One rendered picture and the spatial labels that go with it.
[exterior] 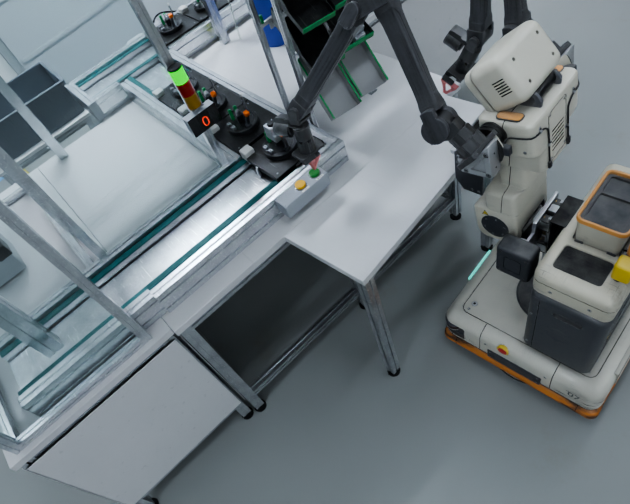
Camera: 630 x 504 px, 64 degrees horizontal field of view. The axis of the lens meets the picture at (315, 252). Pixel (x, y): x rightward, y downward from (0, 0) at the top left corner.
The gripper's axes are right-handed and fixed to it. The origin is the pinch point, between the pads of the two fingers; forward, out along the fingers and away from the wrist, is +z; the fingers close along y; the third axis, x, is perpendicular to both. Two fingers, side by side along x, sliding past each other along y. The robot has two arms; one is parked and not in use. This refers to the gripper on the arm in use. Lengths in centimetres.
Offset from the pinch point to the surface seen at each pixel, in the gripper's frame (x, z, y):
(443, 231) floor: 3, 99, -62
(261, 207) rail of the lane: -4.6, 4.0, 22.8
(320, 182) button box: 2.9, 5.2, 0.9
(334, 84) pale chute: -20.2, -7.3, -31.0
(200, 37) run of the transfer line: -140, 10, -34
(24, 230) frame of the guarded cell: -1, -46, 82
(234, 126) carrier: -45.8, 0.1, 4.1
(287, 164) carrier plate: -12.4, 2.9, 3.5
